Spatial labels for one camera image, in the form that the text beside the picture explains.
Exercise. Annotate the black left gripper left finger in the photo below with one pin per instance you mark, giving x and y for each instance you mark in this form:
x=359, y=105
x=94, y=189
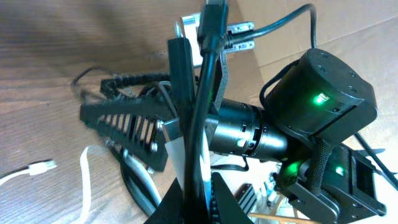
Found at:
x=170, y=209

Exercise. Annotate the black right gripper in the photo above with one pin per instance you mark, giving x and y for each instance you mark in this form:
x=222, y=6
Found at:
x=134, y=123

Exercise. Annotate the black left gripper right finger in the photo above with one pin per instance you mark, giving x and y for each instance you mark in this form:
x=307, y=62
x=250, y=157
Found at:
x=228, y=202

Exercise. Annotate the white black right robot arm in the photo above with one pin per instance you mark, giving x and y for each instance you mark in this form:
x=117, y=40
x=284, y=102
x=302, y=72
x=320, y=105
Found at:
x=307, y=111

